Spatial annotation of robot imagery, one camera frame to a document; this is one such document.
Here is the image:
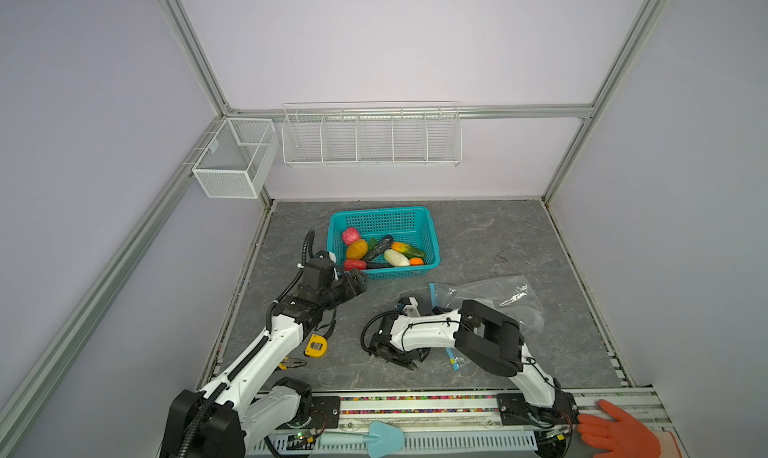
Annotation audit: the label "clear zip top bag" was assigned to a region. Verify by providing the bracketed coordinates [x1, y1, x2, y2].
[423, 276, 545, 379]

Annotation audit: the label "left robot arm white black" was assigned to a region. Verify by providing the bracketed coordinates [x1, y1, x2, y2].
[159, 231, 368, 457]

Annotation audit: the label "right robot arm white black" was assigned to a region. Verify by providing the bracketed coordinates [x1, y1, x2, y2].
[360, 299, 578, 431]

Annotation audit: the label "orange gloved hand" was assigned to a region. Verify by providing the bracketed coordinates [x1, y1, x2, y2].
[577, 400, 662, 458]

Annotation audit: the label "red pepper toy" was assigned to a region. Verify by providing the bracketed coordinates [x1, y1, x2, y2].
[343, 259, 368, 271]

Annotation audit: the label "pink dragon fruit toy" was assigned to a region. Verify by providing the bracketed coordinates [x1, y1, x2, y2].
[341, 227, 361, 246]

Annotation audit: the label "yellow tape measure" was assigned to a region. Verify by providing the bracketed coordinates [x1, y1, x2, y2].
[304, 334, 328, 359]

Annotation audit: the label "teal silicone spatula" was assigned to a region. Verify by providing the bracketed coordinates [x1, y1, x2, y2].
[318, 421, 405, 458]

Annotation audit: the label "teal plastic basket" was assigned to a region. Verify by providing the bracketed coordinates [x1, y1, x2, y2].
[327, 207, 440, 279]

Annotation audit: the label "yellow handled pliers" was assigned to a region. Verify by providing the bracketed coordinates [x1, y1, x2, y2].
[277, 357, 307, 371]

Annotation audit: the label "white wire wall rack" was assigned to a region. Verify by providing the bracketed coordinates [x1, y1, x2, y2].
[282, 101, 463, 167]

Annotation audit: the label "white mesh wall box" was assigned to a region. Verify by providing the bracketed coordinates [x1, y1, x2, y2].
[192, 118, 279, 199]

